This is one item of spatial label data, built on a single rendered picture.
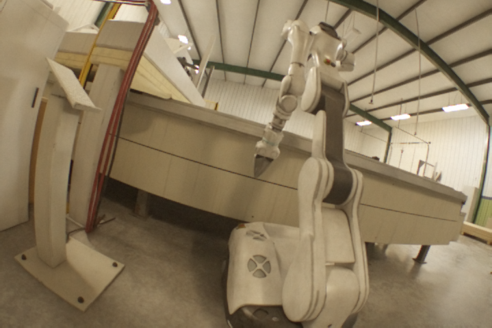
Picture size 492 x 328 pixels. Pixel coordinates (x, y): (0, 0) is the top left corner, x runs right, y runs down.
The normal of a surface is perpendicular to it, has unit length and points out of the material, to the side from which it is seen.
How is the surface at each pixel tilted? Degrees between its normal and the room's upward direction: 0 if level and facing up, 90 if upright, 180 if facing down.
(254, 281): 38
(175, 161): 90
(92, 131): 90
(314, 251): 48
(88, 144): 90
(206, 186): 90
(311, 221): 77
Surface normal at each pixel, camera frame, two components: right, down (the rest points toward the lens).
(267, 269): 0.32, -0.74
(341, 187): 0.15, 0.07
